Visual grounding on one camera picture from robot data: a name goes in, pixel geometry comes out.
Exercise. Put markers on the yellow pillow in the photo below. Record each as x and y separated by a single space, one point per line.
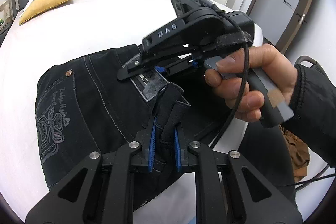
37 7

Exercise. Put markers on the person right hand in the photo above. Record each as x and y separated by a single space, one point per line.
257 83

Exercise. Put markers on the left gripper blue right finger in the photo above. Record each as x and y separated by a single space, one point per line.
177 151

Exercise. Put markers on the black sleeve right forearm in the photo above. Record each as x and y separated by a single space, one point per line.
313 104

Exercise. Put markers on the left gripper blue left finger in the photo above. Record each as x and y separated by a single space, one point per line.
152 144

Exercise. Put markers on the black jeans pants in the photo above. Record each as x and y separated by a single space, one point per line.
82 107

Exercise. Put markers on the dark grey nightstand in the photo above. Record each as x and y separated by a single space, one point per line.
4 31

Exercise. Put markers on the brown crumpled cloth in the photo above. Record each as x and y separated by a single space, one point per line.
299 154

